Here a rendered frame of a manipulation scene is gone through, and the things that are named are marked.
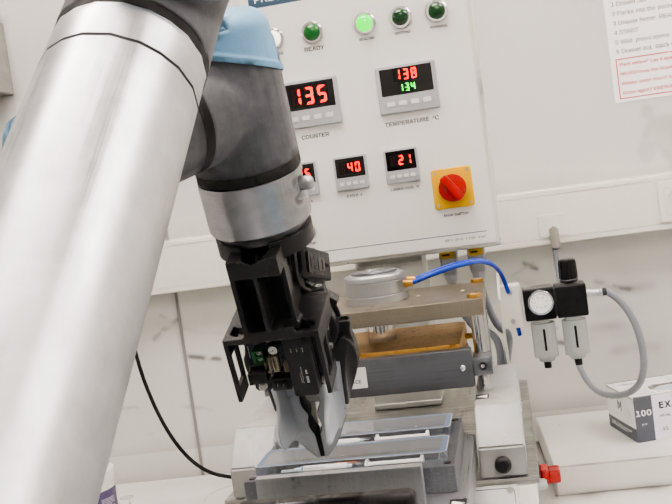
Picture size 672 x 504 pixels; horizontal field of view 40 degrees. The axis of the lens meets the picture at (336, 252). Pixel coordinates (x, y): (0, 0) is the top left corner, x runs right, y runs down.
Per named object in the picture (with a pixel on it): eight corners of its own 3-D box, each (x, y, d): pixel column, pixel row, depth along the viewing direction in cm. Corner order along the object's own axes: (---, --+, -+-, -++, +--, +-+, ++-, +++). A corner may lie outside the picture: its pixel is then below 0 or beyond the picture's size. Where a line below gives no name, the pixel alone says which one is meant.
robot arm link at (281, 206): (211, 161, 69) (316, 145, 68) (225, 217, 71) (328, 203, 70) (184, 198, 63) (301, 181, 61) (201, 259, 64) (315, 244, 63)
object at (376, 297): (309, 357, 136) (297, 270, 136) (522, 335, 131) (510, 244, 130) (269, 396, 113) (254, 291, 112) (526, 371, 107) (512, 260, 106)
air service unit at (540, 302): (507, 368, 132) (494, 266, 131) (613, 358, 129) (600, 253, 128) (508, 376, 127) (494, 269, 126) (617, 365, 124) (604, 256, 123)
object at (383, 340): (322, 365, 129) (312, 298, 129) (481, 348, 125) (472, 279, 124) (295, 394, 112) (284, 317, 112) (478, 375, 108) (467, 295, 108)
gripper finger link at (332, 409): (316, 491, 72) (291, 392, 69) (325, 445, 78) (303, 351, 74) (354, 488, 72) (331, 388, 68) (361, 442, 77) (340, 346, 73)
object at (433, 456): (256, 490, 88) (253, 467, 88) (271, 471, 94) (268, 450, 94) (449, 475, 85) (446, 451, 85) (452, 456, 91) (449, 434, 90)
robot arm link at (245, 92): (121, 34, 61) (219, 2, 66) (165, 188, 65) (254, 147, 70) (192, 32, 55) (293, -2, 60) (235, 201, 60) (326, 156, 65)
